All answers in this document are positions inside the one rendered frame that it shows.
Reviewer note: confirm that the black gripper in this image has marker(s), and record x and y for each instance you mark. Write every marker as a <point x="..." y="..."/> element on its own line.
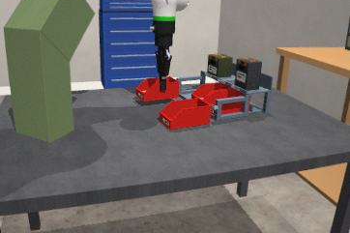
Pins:
<point x="163" y="63"/>

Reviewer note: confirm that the dark grey case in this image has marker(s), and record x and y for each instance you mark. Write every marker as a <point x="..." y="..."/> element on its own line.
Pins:
<point x="248" y="74"/>

